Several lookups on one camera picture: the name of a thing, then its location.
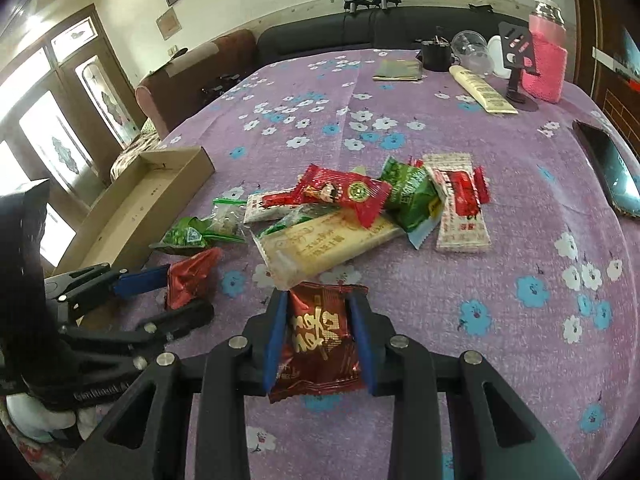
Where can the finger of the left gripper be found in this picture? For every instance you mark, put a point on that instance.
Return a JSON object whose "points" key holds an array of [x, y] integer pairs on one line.
{"points": [[165, 322], [71, 295]]}

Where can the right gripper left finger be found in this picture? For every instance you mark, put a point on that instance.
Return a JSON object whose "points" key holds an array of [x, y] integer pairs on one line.
{"points": [[243, 365]]}

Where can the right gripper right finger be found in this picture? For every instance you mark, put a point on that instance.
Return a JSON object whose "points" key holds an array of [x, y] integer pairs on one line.
{"points": [[395, 365]]}

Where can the crinkled red snack packet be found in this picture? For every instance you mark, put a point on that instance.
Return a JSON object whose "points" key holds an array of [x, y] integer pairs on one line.
{"points": [[188, 279]]}

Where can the dark red chocolate snack packet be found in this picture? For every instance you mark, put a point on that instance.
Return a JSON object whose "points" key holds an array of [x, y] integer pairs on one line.
{"points": [[319, 355]]}

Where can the small green pea packet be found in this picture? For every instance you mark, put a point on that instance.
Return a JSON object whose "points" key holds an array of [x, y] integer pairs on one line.
{"points": [[187, 237]]}

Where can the beige long wafer packet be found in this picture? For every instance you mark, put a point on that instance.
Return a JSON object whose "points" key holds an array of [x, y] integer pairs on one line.
{"points": [[298, 253]]}

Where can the white red printed packet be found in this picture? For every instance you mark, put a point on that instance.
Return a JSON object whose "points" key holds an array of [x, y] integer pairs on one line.
{"points": [[256, 212]]}

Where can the green snack packet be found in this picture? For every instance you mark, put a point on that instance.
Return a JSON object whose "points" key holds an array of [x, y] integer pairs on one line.
{"points": [[413, 198]]}

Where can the red cartoon snack packet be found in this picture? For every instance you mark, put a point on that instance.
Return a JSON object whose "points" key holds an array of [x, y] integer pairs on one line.
{"points": [[363, 195]]}

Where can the white red All's Well packet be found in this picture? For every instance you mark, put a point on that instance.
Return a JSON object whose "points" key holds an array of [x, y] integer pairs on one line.
{"points": [[462, 227]]}

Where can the clear green candy packet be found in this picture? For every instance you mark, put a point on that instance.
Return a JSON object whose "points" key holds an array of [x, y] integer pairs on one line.
{"points": [[226, 221]]}

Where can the left gloved hand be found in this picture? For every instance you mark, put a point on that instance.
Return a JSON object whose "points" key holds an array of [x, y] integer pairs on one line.
{"points": [[31, 418]]}

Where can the cardboard box tray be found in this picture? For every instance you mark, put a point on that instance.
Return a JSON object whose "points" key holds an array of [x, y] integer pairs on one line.
{"points": [[137, 209]]}

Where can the purple floral tablecloth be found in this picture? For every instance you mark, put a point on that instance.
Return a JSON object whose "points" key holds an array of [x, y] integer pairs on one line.
{"points": [[553, 303]]}

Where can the patterned blanket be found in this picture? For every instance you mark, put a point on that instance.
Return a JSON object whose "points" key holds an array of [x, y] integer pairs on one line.
{"points": [[146, 140]]}

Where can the wooden glass door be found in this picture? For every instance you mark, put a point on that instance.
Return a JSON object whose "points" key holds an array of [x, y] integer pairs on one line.
{"points": [[67, 112]]}

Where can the brown armchair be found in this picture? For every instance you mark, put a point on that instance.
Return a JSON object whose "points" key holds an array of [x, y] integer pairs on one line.
{"points": [[171, 94]]}

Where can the black gear on sofa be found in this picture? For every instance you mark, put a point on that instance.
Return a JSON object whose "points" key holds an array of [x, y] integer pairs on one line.
{"points": [[216, 88]]}

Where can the long cream biscuit pack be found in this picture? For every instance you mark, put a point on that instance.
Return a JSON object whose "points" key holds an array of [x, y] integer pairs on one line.
{"points": [[482, 92]]}

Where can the black smartphone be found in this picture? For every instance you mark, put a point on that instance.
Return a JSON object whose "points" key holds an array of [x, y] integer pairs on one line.
{"points": [[608, 164]]}

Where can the green booklet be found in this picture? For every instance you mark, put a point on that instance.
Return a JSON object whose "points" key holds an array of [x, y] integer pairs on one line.
{"points": [[398, 70]]}

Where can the black mug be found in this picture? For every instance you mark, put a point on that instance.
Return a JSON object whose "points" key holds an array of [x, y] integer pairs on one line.
{"points": [[435, 54]]}

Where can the clear plastic cup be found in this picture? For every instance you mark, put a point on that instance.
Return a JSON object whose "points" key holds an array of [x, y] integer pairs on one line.
{"points": [[471, 49]]}

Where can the white round container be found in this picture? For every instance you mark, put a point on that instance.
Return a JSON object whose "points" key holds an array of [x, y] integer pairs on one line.
{"points": [[495, 52]]}

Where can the black sofa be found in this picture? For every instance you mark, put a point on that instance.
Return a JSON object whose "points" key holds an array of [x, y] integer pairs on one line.
{"points": [[398, 28]]}

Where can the black phone stand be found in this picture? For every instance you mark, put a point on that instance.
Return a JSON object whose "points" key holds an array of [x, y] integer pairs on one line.
{"points": [[518, 56]]}

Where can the pink knitted bottle sleeve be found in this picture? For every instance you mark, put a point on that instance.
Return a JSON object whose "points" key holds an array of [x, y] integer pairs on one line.
{"points": [[548, 31]]}

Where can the black clamp device left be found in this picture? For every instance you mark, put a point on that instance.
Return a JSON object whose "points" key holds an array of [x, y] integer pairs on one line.
{"points": [[351, 6]]}

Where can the small wall plaque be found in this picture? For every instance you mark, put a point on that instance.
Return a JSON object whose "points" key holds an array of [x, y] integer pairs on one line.
{"points": [[168, 23]]}

